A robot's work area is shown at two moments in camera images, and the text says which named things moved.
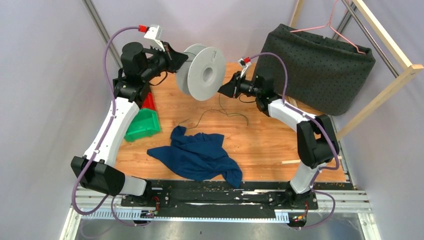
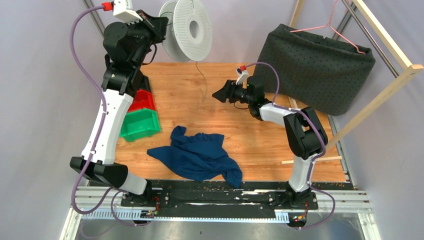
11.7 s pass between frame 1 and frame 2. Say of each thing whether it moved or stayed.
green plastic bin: stayed
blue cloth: stayed
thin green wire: moved
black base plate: stayed
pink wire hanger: stayed
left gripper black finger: moved
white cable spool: moved
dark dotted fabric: stayed
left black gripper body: moved
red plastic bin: stayed
